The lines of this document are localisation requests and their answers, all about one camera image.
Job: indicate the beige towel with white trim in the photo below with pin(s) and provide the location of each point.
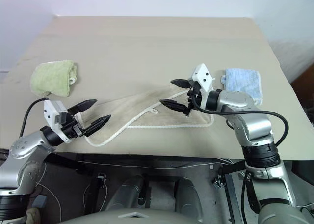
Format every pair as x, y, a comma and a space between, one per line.
137, 106

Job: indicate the folded blue towel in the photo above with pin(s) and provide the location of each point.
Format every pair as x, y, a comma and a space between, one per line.
243, 81

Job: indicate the dark object beside table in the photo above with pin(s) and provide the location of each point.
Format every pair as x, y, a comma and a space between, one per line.
309, 108

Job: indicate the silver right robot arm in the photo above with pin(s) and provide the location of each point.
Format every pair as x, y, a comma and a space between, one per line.
255, 125

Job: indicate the brown wooden furniture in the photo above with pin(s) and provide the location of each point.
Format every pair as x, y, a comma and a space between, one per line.
303, 74

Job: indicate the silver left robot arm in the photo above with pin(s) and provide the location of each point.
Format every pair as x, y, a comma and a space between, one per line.
24, 160

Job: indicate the black table frame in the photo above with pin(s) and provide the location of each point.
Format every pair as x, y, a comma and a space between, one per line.
147, 163

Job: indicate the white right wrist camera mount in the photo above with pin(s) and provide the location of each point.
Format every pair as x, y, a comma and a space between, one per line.
204, 76

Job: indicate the small grey box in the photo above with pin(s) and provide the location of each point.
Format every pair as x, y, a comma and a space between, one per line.
39, 201

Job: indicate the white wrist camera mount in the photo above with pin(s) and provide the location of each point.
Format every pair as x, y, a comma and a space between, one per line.
204, 76
50, 111

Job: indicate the folded green towel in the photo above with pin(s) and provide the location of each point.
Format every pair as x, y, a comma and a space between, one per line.
51, 76

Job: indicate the grey rounded robot leg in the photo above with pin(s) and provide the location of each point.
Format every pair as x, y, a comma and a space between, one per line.
190, 194
127, 192

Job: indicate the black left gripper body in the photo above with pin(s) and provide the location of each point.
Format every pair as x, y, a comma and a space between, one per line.
73, 131

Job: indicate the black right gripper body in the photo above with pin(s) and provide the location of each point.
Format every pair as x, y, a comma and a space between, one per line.
194, 92

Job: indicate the light grey robot torso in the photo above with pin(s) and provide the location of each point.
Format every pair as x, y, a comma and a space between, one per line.
137, 216

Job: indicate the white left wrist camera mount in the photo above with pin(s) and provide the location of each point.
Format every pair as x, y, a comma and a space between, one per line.
50, 111

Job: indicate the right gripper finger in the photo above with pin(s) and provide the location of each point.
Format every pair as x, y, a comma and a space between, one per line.
174, 105
181, 83

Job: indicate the black clamp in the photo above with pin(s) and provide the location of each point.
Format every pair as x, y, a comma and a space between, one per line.
100, 179
218, 180

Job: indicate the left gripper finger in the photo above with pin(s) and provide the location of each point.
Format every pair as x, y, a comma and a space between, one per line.
82, 106
98, 125

